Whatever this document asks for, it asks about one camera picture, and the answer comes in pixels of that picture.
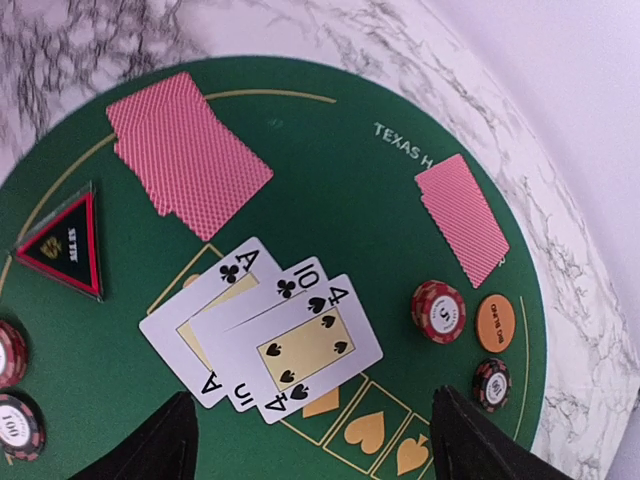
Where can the red chips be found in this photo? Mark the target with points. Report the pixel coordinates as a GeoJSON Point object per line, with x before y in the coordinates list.
{"type": "Point", "coordinates": [439, 311]}
{"type": "Point", "coordinates": [14, 356]}

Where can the triangular all-in dealer button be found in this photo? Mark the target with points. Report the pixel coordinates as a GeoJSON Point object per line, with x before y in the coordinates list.
{"type": "Point", "coordinates": [64, 245]}

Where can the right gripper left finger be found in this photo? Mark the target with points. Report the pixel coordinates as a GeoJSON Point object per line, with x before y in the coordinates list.
{"type": "Point", "coordinates": [165, 446]}

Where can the ace of clubs card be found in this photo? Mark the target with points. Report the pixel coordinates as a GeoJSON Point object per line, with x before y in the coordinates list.
{"type": "Point", "coordinates": [167, 327]}

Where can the ten of clubs card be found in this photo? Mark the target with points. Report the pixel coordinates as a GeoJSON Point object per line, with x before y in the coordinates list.
{"type": "Point", "coordinates": [210, 326]}

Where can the card dealt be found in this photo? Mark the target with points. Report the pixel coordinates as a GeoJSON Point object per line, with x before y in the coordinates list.
{"type": "Point", "coordinates": [188, 161]}
{"type": "Point", "coordinates": [460, 210]}

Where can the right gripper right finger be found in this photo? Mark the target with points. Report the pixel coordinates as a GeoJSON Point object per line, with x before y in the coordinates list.
{"type": "Point", "coordinates": [467, 445]}

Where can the round green poker mat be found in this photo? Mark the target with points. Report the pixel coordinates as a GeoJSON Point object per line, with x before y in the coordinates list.
{"type": "Point", "coordinates": [345, 154]}

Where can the four of spades card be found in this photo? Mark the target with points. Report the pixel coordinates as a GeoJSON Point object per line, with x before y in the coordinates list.
{"type": "Point", "coordinates": [295, 353]}

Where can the orange big blind button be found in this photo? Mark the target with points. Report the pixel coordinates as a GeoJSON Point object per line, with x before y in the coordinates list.
{"type": "Point", "coordinates": [495, 323]}

